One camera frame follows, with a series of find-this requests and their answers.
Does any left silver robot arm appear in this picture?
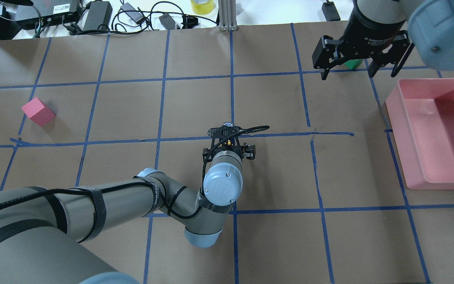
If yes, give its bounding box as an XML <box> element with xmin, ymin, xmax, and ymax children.
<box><xmin>0</xmin><ymin>123</ymin><xmax>269</xmax><ymax>284</ymax></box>

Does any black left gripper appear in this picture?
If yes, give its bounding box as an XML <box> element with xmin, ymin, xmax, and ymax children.
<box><xmin>202</xmin><ymin>123</ymin><xmax>258</xmax><ymax>163</ymax></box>

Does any pink foam cube far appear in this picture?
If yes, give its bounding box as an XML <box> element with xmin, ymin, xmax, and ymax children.
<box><xmin>21</xmin><ymin>97</ymin><xmax>56</xmax><ymax>127</ymax></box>

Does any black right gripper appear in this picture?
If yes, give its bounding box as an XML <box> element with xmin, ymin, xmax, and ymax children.
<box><xmin>312</xmin><ymin>31</ymin><xmax>415</xmax><ymax>81</ymax></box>

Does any green foam cube near bin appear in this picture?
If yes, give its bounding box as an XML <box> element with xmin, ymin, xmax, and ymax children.
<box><xmin>344</xmin><ymin>59</ymin><xmax>364</xmax><ymax>70</ymax></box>

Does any yellow tape roll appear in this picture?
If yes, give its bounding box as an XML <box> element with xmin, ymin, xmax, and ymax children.
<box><xmin>190</xmin><ymin>0</ymin><xmax>215</xmax><ymax>15</ymax></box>

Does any aluminium frame post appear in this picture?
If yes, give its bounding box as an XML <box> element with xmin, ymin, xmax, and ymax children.
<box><xmin>218</xmin><ymin>0</ymin><xmax>238</xmax><ymax>31</ymax></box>

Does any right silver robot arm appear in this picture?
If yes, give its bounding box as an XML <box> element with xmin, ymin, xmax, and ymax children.
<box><xmin>312</xmin><ymin>0</ymin><xmax>454</xmax><ymax>80</ymax></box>

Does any pink plastic bin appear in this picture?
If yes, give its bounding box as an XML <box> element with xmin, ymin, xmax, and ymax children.
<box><xmin>386</xmin><ymin>78</ymin><xmax>454</xmax><ymax>190</ymax></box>

